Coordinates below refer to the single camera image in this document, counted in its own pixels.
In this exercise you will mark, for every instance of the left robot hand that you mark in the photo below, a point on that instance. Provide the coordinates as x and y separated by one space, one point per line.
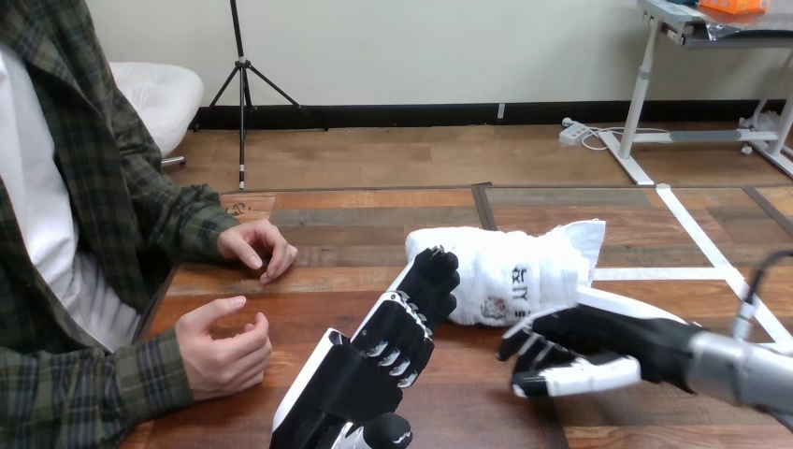
365 372

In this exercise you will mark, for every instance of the orange thing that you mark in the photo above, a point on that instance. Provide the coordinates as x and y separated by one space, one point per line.
734 5

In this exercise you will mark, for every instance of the person's body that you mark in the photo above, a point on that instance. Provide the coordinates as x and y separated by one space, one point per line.
56 186

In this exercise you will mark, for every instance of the black tripod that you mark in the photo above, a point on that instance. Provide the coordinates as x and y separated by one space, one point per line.
242 80

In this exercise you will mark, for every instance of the person's forearm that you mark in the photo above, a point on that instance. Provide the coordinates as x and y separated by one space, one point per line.
80 396
186 226

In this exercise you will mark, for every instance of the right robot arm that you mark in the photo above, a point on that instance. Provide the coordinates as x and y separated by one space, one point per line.
743 372

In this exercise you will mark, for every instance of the rolled white towel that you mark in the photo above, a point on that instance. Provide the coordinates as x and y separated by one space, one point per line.
514 266

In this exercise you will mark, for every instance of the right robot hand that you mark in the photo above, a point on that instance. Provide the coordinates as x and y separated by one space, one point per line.
619 338

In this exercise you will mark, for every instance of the person's hand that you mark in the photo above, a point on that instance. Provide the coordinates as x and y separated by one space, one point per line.
254 241
217 356

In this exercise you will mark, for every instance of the white desk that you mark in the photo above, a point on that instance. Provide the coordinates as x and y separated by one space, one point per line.
641 93

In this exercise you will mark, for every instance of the white cushioned chair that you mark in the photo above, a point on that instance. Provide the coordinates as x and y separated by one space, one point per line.
158 102

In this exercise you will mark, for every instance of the white power strip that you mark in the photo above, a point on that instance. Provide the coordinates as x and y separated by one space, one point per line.
573 133

